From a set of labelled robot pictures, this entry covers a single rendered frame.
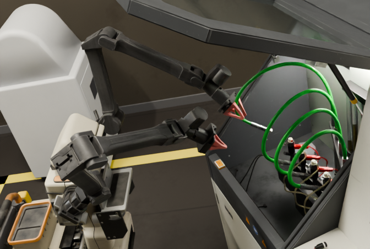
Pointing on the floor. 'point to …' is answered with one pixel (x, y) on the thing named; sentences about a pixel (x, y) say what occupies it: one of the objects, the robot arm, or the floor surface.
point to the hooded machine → (43, 82)
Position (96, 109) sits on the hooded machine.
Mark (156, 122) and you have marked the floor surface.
